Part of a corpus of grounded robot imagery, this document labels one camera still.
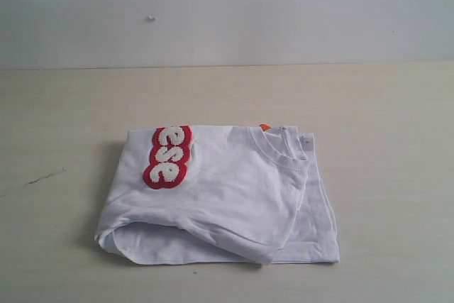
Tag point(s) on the white t-shirt red lettering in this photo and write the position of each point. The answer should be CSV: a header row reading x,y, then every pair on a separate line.
x,y
214,194

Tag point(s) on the orange neck label tag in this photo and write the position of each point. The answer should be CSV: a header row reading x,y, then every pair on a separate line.
x,y
265,127

